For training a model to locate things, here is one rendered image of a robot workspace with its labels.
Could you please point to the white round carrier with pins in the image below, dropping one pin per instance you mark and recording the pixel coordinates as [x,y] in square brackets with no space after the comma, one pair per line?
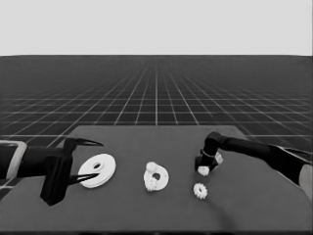
[164,178]

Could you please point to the large thick white disc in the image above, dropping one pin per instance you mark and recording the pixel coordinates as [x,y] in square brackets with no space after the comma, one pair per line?
[107,164]

